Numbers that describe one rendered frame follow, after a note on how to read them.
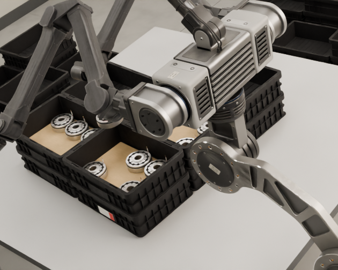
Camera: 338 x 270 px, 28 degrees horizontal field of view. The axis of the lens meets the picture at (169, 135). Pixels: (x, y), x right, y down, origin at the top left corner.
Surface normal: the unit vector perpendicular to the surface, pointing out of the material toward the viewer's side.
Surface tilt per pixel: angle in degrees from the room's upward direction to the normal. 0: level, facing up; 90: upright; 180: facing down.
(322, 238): 90
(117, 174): 0
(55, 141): 0
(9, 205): 0
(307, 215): 90
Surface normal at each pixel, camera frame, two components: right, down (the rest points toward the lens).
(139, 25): -0.20, -0.79
